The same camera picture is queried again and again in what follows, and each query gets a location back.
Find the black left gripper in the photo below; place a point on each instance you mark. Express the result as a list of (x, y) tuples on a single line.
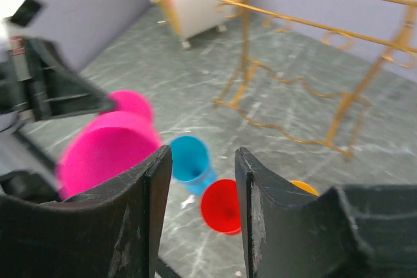
[(35, 83)]

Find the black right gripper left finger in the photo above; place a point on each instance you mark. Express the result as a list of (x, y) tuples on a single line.
[(111, 230)]

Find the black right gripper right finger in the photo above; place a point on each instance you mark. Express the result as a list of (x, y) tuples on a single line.
[(351, 230)]

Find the orange wine glass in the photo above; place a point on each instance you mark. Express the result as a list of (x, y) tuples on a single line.
[(301, 187)]

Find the pink wine glass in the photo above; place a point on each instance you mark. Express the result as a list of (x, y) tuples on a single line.
[(110, 144)]

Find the blue wine glass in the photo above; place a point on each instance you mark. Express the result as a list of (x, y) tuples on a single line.
[(191, 164)]

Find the red wine glass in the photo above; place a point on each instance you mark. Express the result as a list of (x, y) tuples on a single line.
[(219, 207)]

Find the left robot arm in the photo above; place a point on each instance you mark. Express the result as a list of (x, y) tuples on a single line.
[(26, 171)]

